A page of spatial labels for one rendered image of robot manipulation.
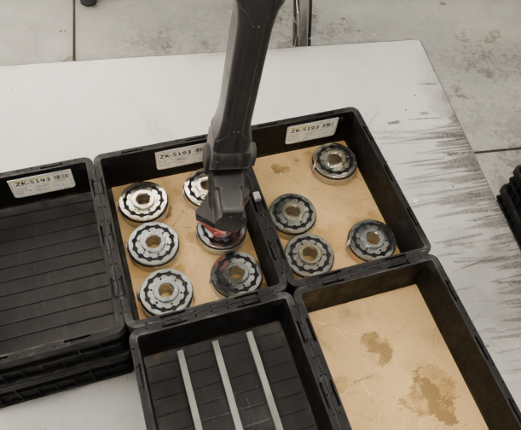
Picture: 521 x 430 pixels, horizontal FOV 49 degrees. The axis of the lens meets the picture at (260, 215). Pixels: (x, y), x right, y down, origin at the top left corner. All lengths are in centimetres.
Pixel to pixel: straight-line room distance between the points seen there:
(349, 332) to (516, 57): 231
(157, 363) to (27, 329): 26
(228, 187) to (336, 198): 39
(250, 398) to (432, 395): 34
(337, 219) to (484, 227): 43
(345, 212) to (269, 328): 33
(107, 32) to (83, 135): 144
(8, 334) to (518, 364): 105
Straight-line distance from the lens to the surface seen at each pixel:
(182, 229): 124
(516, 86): 308
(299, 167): 135
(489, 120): 285
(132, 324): 104
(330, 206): 129
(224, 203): 97
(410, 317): 121
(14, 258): 127
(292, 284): 107
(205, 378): 110
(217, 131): 91
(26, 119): 167
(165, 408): 109
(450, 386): 118
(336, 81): 175
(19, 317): 120
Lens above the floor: 188
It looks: 57 degrees down
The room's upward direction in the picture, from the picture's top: 7 degrees clockwise
